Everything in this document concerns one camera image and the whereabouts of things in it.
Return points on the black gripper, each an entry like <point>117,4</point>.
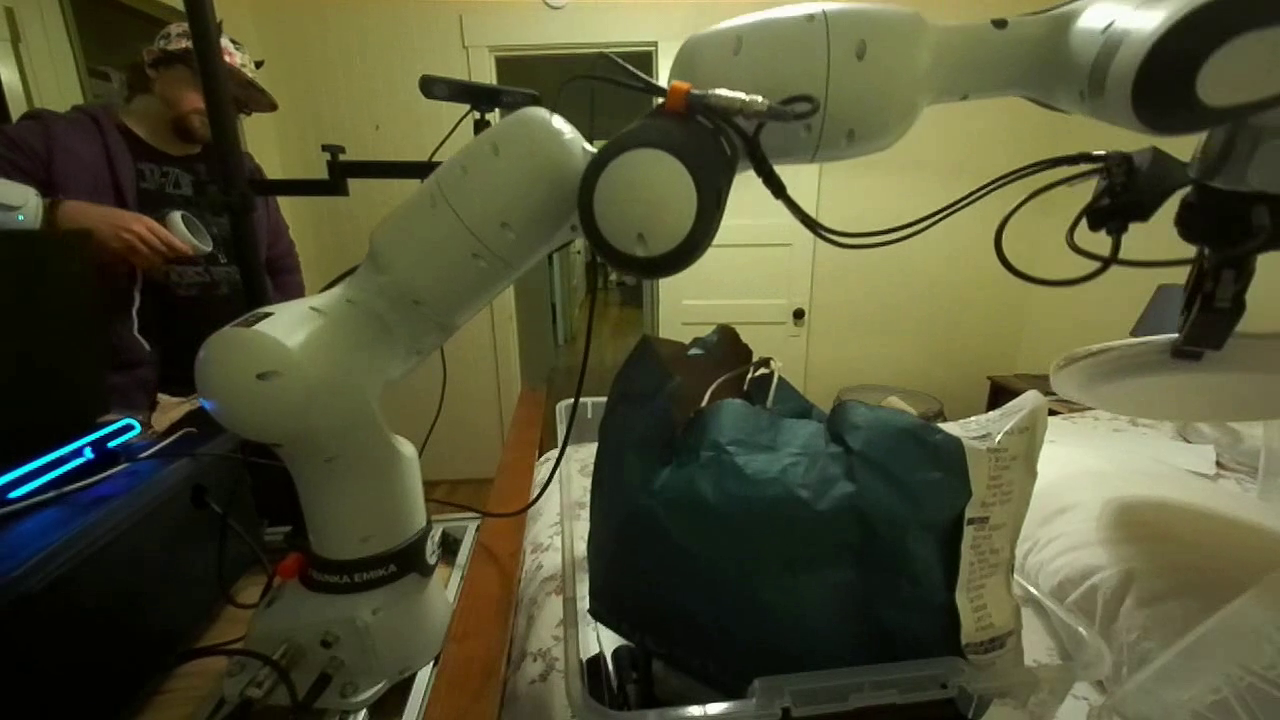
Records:
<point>1224,232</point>

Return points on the white round plate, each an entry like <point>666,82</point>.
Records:
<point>1146,381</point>

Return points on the white VR controller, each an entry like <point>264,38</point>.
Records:
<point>194,232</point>

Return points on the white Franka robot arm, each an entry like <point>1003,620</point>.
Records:
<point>442,266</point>

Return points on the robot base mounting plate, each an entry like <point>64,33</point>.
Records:
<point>375,640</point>

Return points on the white printed paper bag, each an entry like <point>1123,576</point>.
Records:
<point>997,533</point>

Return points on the dark teal fabric bag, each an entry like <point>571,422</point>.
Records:
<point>774,533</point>

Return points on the wooden bed footboard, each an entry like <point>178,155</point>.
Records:
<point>487,573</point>

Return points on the person's hand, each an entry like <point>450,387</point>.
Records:
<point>135,232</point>

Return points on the dark wooden nightstand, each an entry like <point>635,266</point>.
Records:
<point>1020,389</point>

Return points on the clear plastic sheet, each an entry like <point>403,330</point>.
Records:
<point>1184,625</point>

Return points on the white panel door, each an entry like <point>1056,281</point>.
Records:
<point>747,306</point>

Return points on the clear plastic storage bin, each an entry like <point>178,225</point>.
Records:
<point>802,697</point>

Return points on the black tripod pole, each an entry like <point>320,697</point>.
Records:
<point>223,146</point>

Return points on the person in dark shirt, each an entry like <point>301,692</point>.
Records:
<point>162,281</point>

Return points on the blue lit device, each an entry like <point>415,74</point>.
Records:
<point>64,462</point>

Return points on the white rounded device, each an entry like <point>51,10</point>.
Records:
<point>19,206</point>

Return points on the black stereo camera bar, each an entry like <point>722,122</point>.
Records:
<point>473,93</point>

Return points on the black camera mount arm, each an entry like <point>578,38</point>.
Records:
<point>360,168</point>

